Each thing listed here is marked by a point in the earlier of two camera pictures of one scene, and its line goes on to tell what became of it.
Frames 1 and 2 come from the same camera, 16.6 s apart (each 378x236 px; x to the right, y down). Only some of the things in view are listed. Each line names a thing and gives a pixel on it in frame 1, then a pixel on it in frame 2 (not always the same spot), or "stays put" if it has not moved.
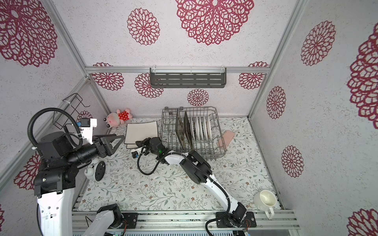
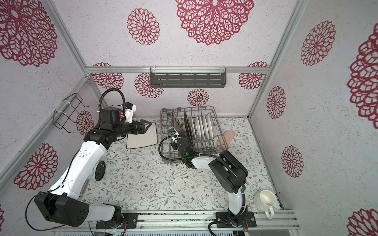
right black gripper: x=146 y=141 -> x=175 y=145
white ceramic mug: x=265 y=200 stays put
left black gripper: x=104 y=149 -> x=142 y=130
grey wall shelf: x=188 y=77 stays put
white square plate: x=138 y=132 stays put
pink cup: x=226 y=139 stays put
